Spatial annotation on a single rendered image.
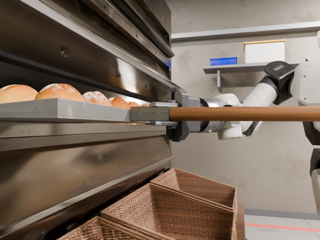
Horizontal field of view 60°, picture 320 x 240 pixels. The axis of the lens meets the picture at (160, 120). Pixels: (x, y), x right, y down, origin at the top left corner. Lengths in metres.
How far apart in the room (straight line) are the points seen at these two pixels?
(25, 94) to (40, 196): 0.40
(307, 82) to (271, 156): 2.91
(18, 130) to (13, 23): 0.25
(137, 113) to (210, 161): 3.36
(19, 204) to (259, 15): 3.83
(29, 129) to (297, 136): 3.54
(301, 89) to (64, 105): 0.86
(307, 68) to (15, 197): 0.98
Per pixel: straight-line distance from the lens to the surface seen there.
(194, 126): 0.65
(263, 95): 1.11
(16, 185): 0.78
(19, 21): 0.66
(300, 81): 1.10
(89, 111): 0.46
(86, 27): 0.78
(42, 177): 0.85
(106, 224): 1.04
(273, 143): 3.93
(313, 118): 0.60
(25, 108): 0.43
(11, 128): 0.75
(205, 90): 3.95
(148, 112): 0.61
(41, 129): 0.83
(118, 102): 0.63
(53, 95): 0.43
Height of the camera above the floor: 1.17
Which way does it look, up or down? 1 degrees up
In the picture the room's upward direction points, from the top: straight up
